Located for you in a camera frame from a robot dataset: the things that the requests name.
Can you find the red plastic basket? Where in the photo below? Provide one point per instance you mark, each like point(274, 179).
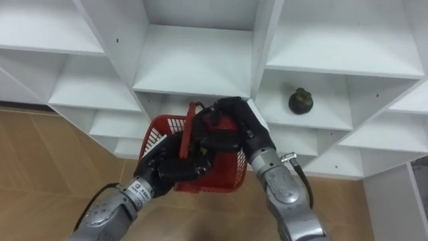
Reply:
point(224, 170)

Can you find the white shelf unit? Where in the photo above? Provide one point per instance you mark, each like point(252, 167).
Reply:
point(200, 60)

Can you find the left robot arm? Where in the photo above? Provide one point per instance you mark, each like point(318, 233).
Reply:
point(110, 214)

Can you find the mangosteen soft toy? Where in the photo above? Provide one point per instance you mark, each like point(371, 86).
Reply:
point(301, 101)

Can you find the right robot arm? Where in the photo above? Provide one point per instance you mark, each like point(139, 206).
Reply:
point(287, 201)

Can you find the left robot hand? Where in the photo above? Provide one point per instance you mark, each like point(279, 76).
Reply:
point(174, 169)

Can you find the white cabinet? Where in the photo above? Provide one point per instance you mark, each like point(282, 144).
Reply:
point(396, 204)

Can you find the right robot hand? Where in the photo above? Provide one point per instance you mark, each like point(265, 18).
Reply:
point(230, 129)

